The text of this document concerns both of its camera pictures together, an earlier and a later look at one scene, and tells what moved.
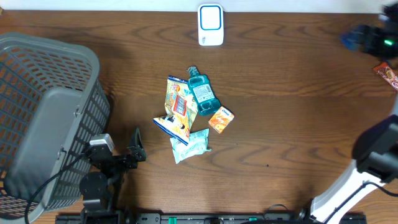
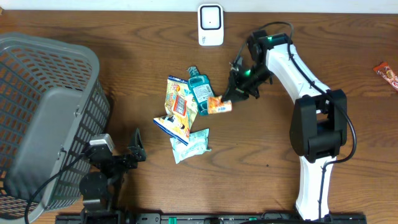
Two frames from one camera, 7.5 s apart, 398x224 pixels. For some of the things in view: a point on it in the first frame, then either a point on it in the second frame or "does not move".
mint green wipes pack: x=198 y=143 does not move
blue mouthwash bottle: x=204 y=96 does not move
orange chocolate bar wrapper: x=388 y=73 does not move
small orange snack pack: x=221 y=119 -> x=216 y=105
